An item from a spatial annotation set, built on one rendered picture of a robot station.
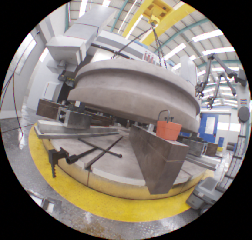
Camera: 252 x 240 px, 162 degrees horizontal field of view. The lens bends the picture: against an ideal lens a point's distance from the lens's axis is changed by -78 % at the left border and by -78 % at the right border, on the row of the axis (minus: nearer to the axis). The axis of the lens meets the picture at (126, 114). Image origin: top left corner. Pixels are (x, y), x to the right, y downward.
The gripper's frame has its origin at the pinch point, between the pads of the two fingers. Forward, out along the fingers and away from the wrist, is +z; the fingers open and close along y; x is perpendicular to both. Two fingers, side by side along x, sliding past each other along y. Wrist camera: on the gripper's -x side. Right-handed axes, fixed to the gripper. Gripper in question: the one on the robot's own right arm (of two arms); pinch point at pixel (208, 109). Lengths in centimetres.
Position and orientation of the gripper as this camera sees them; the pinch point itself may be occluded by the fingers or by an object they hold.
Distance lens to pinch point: 159.8
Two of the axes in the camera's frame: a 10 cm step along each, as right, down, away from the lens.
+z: -3.8, 8.3, 4.2
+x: 1.5, 5.0, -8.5
